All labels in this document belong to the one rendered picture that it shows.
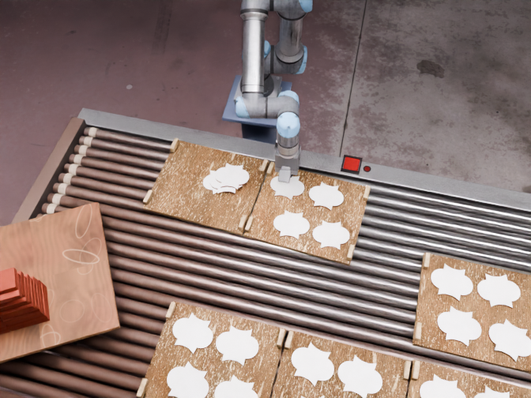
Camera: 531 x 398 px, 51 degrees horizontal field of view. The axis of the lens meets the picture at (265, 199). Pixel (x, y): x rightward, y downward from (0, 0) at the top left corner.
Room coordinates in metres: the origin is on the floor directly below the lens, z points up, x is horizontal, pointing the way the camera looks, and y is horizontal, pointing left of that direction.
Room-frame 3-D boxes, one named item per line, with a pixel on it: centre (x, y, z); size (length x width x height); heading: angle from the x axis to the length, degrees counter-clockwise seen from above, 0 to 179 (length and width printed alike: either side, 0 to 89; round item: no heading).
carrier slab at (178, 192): (1.22, 0.23, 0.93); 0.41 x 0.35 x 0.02; 70
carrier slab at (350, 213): (1.08, -0.16, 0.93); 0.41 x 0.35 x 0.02; 70
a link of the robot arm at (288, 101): (1.29, -0.08, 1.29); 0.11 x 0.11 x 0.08; 86
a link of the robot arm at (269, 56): (1.72, 0.00, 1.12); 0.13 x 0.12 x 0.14; 86
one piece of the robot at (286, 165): (1.17, -0.08, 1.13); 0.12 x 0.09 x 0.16; 165
